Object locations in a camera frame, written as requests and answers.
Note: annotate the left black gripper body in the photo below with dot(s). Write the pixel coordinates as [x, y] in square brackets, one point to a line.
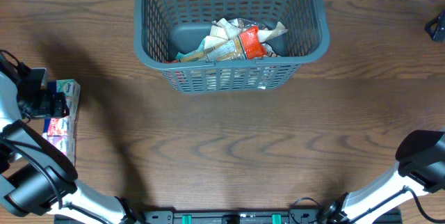
[38, 99]

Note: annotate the Kleenex tissue multipack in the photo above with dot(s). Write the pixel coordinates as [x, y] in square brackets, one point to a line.
[61, 132]

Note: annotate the teal snack packet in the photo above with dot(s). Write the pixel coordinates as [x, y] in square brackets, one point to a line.
[186, 49]

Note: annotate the brown white snack bag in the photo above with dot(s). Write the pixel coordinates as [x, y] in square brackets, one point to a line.
[222, 31]
[268, 71]
[264, 33]

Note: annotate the orange cracker package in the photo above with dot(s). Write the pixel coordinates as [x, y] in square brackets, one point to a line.
[245, 46]

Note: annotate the grey plastic mesh basket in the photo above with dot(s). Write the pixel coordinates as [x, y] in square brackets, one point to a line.
[158, 23]

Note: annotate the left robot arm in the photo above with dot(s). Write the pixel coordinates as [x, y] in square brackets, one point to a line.
[48, 183]

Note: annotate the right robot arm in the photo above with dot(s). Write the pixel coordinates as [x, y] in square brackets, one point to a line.
[418, 171]

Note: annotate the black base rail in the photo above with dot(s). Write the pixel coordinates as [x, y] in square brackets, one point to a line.
[248, 217]

